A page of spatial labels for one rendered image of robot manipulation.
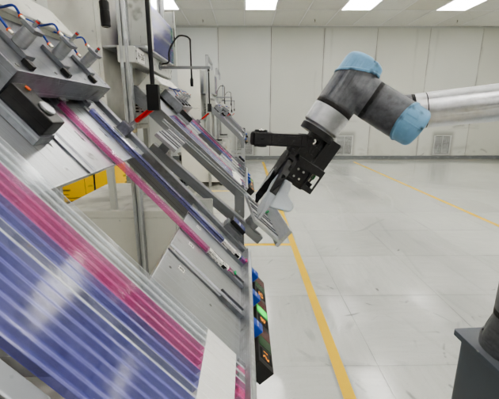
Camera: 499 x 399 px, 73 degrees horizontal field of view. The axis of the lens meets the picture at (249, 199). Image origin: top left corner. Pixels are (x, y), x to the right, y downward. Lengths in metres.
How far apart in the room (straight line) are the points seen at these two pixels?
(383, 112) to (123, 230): 1.46
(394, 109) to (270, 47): 7.80
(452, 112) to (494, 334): 0.52
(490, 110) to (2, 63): 0.84
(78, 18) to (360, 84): 1.42
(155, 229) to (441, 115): 1.39
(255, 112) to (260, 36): 1.66
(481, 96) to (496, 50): 9.34
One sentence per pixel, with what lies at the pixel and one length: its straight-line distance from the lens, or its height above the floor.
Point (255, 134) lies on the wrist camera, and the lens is 0.66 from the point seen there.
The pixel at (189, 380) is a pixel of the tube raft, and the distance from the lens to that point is 0.44.
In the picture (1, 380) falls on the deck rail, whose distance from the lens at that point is 0.31.
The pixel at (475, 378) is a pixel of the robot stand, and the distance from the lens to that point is 1.08.
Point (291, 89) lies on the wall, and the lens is 8.37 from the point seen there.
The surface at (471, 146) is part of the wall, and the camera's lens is 9.98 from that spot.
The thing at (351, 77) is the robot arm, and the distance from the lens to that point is 0.68.
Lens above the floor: 1.09
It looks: 14 degrees down
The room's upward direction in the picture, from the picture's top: straight up
